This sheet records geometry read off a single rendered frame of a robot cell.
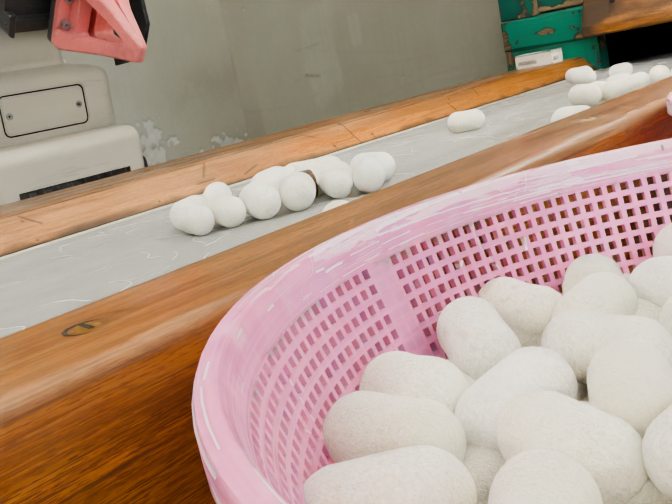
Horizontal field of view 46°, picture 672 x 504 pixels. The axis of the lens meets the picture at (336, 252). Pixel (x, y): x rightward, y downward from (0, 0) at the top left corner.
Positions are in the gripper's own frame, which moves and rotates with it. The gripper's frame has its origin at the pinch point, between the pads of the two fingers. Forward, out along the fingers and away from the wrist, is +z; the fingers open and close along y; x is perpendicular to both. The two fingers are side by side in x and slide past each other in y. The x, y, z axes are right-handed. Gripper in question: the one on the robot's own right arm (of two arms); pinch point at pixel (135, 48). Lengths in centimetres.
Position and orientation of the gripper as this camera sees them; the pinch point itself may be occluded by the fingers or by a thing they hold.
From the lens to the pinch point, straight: 60.5
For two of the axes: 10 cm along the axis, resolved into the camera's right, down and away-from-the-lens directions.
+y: 6.4, -3.0, 7.0
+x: -3.3, 7.2, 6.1
